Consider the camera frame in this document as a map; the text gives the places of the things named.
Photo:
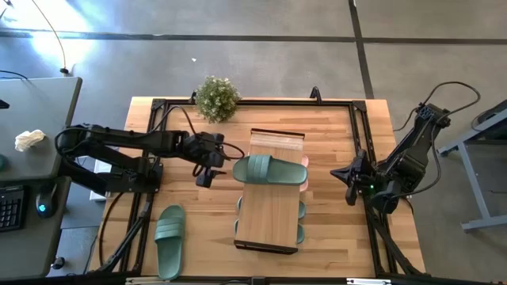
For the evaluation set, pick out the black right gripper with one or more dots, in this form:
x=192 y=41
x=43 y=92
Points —
x=366 y=178

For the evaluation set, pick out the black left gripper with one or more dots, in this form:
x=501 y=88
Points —
x=206 y=150

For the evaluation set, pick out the pink rubber slide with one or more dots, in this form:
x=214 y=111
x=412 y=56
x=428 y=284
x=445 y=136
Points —
x=304 y=187
x=305 y=160

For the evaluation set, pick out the green rubber slide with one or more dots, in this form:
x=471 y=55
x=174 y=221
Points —
x=301 y=234
x=302 y=210
x=170 y=245
x=269 y=170

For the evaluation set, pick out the wooden shelf with black frame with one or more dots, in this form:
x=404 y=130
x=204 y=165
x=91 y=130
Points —
x=269 y=213

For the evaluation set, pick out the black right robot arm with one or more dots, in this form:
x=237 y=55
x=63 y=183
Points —
x=416 y=158

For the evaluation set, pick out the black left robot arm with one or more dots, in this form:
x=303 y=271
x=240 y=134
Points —
x=130 y=138

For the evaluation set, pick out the small potted green plant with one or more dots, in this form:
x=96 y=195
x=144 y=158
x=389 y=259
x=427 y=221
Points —
x=217 y=99

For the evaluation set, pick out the silver aluminium bar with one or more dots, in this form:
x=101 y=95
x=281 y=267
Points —
x=146 y=281
x=368 y=282

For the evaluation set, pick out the grey metal table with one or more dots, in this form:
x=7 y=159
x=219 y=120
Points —
x=474 y=186

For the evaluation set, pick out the black computer mouse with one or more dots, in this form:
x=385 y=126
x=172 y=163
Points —
x=46 y=200

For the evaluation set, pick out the light grey desk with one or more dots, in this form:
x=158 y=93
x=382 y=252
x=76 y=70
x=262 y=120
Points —
x=39 y=111

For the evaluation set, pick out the crumpled white tissue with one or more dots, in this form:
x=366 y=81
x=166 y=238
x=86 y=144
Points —
x=28 y=139

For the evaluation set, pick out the black round desk foot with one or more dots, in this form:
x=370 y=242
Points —
x=58 y=263

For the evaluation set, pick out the black keyboard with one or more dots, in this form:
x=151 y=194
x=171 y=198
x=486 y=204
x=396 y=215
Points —
x=10 y=210

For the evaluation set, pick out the black desk object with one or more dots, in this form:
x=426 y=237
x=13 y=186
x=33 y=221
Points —
x=3 y=104

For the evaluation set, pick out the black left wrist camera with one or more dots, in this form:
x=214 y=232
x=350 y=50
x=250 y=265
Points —
x=206 y=179

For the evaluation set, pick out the black aluminium table frame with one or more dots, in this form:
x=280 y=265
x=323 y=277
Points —
x=257 y=102

